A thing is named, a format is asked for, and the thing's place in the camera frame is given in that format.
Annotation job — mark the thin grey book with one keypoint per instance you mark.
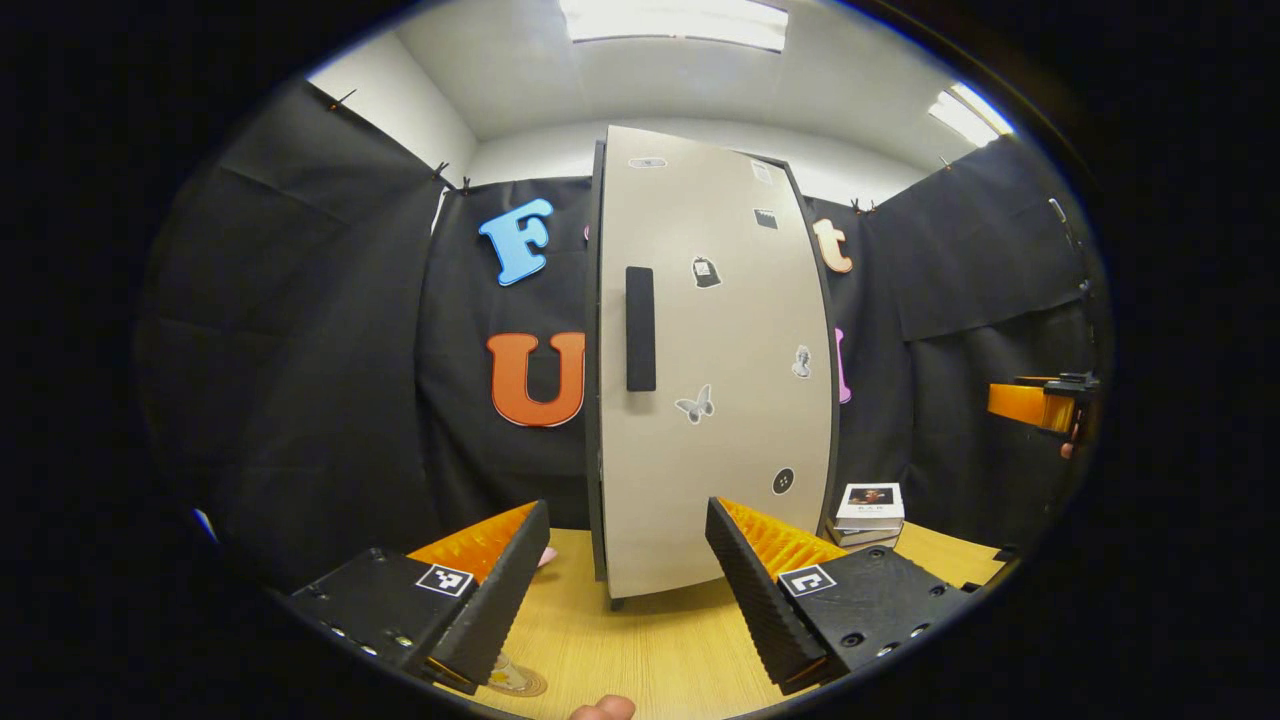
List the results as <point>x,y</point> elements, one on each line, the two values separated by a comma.
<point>870,546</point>
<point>860,535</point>

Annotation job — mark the beige cabinet door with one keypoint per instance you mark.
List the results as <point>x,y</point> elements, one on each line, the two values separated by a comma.
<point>720,330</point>

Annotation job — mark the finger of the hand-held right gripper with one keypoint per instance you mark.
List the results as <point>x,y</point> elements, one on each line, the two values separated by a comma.
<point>1025,405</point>

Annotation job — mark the pink plush toy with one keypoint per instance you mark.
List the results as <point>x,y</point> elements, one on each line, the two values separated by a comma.
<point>546,557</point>

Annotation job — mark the white portrait cover book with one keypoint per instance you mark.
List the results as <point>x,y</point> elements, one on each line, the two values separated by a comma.
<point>870,510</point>

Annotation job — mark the ceiling light panel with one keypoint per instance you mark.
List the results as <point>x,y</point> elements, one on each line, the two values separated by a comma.
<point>680,22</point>
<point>970,115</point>

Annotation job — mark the black backdrop cloth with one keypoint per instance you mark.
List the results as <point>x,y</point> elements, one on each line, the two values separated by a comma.
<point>330,350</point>

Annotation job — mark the dark grey cabinet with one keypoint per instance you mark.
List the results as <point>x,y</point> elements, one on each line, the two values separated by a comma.
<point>595,400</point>

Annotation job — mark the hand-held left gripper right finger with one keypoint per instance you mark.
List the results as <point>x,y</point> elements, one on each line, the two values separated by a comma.
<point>758,600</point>

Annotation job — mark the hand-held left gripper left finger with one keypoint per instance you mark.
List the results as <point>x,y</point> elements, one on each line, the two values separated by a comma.
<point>505,600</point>

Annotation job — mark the round brown coaster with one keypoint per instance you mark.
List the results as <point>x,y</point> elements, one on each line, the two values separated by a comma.
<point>535,685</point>

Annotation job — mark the small black object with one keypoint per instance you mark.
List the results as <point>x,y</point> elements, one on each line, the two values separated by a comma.
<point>1007,552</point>

